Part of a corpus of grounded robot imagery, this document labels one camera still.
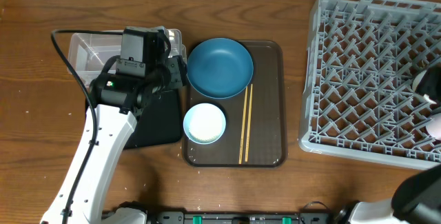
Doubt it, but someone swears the blue plate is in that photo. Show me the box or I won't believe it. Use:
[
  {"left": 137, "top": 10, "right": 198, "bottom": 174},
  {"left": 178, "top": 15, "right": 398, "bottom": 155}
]
[{"left": 187, "top": 38, "right": 254, "bottom": 99}]

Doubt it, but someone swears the white cup pink inside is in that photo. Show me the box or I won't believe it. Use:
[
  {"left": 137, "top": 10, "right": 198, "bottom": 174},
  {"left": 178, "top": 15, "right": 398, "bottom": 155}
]
[{"left": 426, "top": 113, "right": 441, "bottom": 140}]

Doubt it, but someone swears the light blue rice bowl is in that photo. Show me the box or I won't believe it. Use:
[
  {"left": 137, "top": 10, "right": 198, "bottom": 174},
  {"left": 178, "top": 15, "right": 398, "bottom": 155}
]
[{"left": 183, "top": 103, "right": 227, "bottom": 145}]

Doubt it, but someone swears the white cup green inside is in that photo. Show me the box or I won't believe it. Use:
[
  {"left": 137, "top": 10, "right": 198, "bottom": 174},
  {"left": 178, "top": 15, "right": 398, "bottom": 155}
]
[{"left": 411, "top": 70, "right": 436, "bottom": 104}]

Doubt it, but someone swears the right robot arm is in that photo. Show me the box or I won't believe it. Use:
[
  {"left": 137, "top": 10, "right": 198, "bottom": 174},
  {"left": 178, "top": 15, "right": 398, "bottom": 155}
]
[{"left": 341, "top": 66, "right": 440, "bottom": 224}]

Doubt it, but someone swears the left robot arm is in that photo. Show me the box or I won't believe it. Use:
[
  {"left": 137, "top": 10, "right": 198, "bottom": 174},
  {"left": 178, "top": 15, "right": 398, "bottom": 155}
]
[{"left": 41, "top": 55, "right": 187, "bottom": 223}]

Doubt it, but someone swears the grey dishwasher rack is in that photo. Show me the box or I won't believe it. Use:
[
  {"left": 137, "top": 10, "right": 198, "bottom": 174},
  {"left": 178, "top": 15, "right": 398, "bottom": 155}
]
[{"left": 298, "top": 0, "right": 440, "bottom": 170}]

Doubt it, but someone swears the black plastic bin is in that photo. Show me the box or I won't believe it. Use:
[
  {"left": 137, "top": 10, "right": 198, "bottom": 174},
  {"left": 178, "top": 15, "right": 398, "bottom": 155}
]
[{"left": 84, "top": 88, "right": 183, "bottom": 150}]

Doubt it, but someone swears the left wooden chopstick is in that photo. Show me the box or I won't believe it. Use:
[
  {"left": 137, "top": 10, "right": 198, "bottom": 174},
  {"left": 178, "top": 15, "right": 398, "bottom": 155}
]
[{"left": 238, "top": 86, "right": 248, "bottom": 165}]

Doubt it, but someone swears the wooden chopstick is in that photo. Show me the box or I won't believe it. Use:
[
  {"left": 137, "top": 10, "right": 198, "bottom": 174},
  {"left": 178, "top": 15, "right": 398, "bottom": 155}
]
[
  {"left": 238, "top": 86, "right": 248, "bottom": 165},
  {"left": 245, "top": 84, "right": 253, "bottom": 162}
]

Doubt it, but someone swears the clear plastic bin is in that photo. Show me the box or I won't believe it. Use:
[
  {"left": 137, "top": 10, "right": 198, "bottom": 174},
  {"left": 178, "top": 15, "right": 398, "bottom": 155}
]
[{"left": 68, "top": 26, "right": 187, "bottom": 89}]

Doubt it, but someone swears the right wooden chopstick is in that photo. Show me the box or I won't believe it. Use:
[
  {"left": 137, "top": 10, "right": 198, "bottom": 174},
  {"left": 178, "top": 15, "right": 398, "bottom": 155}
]
[{"left": 245, "top": 84, "right": 253, "bottom": 162}]

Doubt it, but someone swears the brown serving tray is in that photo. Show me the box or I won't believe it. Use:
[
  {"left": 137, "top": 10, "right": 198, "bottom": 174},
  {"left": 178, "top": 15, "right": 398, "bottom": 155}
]
[{"left": 183, "top": 41, "right": 287, "bottom": 167}]

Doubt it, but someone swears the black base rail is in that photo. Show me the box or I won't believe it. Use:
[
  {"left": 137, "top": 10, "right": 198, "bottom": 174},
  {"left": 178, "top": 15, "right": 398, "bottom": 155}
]
[{"left": 135, "top": 212, "right": 347, "bottom": 224}]

